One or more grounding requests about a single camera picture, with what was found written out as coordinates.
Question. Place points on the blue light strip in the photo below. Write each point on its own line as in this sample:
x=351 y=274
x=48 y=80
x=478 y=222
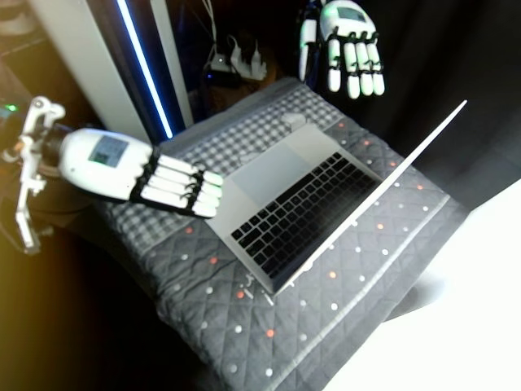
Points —
x=144 y=69

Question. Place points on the white pillar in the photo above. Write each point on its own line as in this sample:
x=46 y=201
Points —
x=81 y=61

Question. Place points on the grey quilt with dots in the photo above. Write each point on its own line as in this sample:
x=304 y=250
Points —
x=244 y=326

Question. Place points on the black power adapter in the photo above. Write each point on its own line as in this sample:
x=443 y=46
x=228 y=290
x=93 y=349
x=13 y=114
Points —
x=221 y=77

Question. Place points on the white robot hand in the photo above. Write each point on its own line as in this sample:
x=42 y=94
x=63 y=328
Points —
x=102 y=167
x=346 y=24

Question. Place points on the silver laptop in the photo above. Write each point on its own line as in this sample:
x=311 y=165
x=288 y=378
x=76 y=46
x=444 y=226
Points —
x=285 y=203

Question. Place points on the white power strip with plugs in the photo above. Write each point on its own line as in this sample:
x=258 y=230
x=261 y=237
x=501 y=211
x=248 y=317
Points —
x=248 y=61

